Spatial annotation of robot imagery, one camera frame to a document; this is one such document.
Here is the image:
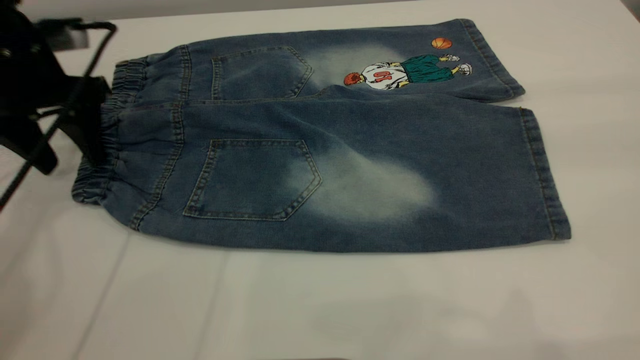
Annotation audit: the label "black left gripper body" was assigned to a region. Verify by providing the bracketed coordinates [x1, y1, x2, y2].
[0, 0, 83, 121]

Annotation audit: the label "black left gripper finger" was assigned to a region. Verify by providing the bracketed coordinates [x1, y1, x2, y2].
[60, 75, 112, 169]
[0, 116, 59, 176]

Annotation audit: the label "blue denim shorts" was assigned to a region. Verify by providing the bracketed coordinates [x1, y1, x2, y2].
[71, 19, 572, 253]

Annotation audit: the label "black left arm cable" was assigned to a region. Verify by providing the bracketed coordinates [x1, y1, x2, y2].
[0, 19, 118, 212]

